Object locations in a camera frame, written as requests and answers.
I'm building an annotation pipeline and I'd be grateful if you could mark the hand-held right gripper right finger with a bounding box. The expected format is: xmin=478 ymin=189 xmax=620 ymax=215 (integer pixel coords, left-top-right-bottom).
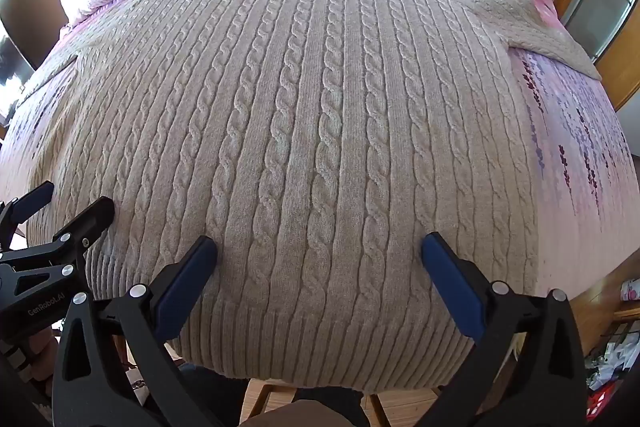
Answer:
xmin=415 ymin=232 xmax=587 ymax=427

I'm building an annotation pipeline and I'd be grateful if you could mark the white plastic bag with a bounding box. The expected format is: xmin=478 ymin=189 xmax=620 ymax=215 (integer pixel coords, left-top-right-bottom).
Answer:
xmin=585 ymin=339 xmax=632 ymax=388

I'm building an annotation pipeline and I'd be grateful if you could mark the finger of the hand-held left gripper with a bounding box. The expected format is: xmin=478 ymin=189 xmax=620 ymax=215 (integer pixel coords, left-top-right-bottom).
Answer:
xmin=0 ymin=181 xmax=55 ymax=238
xmin=0 ymin=196 xmax=116 ymax=280

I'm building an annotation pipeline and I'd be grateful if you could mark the person's left hand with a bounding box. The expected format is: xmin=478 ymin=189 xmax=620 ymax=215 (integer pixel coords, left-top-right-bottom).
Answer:
xmin=22 ymin=329 xmax=63 ymax=383

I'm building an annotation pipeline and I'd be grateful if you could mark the wooden framed window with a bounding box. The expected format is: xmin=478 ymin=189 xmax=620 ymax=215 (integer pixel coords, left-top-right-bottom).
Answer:
xmin=552 ymin=0 xmax=640 ymax=112

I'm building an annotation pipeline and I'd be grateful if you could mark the beige cable knit sweater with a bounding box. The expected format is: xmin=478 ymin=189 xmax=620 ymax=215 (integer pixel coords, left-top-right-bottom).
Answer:
xmin=0 ymin=0 xmax=603 ymax=394

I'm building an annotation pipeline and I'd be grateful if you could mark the pink floral bed sheet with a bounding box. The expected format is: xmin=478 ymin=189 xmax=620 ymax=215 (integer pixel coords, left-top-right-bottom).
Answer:
xmin=0 ymin=0 xmax=635 ymax=308

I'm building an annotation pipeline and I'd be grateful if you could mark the pink white container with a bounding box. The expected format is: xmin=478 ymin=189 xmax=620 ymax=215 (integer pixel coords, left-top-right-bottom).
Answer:
xmin=619 ymin=278 xmax=640 ymax=305

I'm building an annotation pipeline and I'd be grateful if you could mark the red box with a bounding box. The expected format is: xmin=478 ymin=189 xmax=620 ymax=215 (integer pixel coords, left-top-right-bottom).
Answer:
xmin=589 ymin=379 xmax=626 ymax=408

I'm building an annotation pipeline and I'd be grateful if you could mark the wooden chair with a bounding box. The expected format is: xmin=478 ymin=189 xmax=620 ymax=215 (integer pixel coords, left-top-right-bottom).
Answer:
xmin=240 ymin=381 xmax=451 ymax=427

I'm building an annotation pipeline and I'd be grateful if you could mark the dark flat panel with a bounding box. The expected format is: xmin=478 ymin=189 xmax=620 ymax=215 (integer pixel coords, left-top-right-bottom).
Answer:
xmin=0 ymin=22 xmax=37 ymax=118

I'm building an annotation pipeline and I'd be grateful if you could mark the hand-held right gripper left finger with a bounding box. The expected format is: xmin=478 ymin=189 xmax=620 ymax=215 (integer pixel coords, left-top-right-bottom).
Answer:
xmin=52 ymin=236 xmax=236 ymax=427

